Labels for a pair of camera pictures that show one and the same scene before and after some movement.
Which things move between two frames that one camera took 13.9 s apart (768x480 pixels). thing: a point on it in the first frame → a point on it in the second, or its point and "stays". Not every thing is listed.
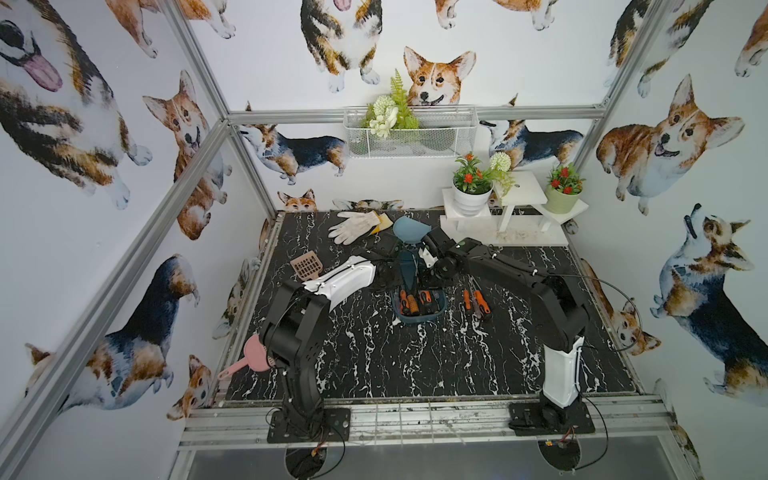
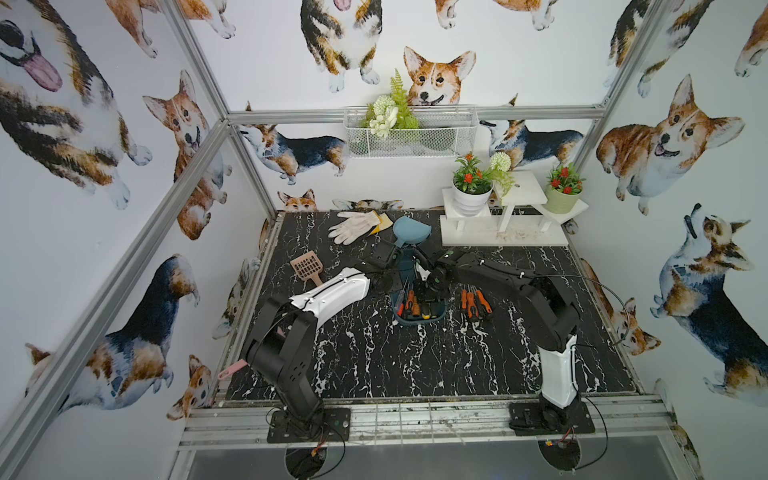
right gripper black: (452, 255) → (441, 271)
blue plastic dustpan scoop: (409, 230) stays
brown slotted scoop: (307, 266) stays
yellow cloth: (384, 223) stays
